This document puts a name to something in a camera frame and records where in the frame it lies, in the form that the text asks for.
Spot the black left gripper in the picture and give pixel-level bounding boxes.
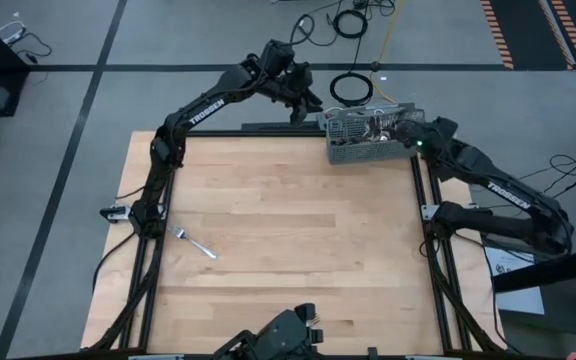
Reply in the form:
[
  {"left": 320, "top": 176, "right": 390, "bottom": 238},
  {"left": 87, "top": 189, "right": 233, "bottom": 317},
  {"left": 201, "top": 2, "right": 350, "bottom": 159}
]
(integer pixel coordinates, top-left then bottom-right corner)
[{"left": 287, "top": 62, "right": 325, "bottom": 126}]

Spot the black cable with connector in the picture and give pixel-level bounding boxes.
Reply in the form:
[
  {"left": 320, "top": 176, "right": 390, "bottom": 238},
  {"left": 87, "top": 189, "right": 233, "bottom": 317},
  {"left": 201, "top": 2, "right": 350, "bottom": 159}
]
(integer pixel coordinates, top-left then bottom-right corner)
[{"left": 312, "top": 2, "right": 342, "bottom": 48}]

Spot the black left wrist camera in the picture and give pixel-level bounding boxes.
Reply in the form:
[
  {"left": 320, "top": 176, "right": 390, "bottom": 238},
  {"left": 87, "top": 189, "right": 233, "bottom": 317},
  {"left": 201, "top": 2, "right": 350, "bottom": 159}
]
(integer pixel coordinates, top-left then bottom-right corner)
[{"left": 262, "top": 39, "right": 295, "bottom": 75}]

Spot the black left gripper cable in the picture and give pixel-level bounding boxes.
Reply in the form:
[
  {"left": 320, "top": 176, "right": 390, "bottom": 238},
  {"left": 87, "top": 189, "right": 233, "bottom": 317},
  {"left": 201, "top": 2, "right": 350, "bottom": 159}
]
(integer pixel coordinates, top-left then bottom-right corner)
[{"left": 290, "top": 13, "right": 317, "bottom": 47}]

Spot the black metal side table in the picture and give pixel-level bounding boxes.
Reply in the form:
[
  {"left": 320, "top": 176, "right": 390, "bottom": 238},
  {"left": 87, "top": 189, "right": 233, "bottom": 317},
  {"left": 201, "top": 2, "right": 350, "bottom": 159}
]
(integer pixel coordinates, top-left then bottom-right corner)
[{"left": 491, "top": 243, "right": 576, "bottom": 360}]

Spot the white power adapter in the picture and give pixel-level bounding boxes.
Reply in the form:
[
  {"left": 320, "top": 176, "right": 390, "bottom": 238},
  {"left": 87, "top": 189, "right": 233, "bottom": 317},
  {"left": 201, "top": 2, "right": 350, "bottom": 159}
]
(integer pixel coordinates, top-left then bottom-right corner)
[{"left": 0, "top": 20, "right": 28, "bottom": 47}]

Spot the black cable with plug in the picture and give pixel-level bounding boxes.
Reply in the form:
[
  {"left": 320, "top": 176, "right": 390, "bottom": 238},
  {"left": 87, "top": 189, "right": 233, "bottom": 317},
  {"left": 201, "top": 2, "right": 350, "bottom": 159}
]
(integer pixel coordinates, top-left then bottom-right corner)
[{"left": 13, "top": 43, "right": 54, "bottom": 65}]

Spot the white printed paper sheet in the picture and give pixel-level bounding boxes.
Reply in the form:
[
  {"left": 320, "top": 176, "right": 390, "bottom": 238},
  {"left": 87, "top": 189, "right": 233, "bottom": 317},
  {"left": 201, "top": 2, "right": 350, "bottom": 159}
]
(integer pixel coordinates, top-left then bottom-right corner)
[{"left": 484, "top": 246, "right": 547, "bottom": 316}]

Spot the black flat bar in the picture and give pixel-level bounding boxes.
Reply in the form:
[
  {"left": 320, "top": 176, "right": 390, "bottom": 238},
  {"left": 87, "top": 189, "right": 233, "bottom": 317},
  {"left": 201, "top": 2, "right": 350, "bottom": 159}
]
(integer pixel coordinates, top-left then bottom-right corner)
[{"left": 241, "top": 121, "right": 319, "bottom": 132}]

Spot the grey plastic cutlery basket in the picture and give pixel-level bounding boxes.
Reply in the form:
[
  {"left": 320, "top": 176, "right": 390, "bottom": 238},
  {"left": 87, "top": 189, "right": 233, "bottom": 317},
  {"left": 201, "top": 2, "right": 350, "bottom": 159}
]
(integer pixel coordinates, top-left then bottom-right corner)
[{"left": 325, "top": 102, "right": 427, "bottom": 165}]

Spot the black orange striped floor mat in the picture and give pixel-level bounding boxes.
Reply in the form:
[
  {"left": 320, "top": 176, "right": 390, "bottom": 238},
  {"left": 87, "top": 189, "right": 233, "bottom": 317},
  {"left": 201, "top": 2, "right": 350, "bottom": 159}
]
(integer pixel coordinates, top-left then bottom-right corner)
[{"left": 480, "top": 0, "right": 576, "bottom": 71}]

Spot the black arm base cable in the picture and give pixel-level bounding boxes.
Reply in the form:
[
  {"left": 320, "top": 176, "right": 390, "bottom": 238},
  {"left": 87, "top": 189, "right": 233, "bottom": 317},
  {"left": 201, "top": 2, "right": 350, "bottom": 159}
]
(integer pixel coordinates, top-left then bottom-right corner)
[{"left": 91, "top": 232, "right": 137, "bottom": 294}]

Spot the yellow cable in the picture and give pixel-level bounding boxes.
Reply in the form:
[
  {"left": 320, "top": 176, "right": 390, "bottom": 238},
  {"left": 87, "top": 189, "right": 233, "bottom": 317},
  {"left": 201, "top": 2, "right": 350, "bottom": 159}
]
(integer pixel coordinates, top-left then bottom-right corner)
[{"left": 369, "top": 0, "right": 407, "bottom": 106}]

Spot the coiled black cable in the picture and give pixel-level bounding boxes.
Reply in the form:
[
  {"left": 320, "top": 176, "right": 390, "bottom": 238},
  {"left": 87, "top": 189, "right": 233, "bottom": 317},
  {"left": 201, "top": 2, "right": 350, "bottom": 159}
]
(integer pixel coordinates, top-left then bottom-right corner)
[
  {"left": 328, "top": 71, "right": 375, "bottom": 108},
  {"left": 331, "top": 9, "right": 369, "bottom": 40}
]

